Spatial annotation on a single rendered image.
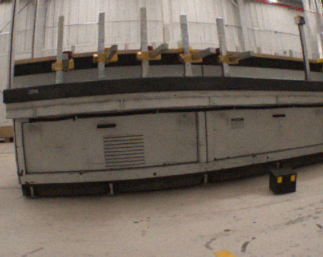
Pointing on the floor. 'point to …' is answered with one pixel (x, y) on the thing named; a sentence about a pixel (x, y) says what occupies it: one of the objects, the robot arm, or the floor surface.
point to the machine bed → (164, 133)
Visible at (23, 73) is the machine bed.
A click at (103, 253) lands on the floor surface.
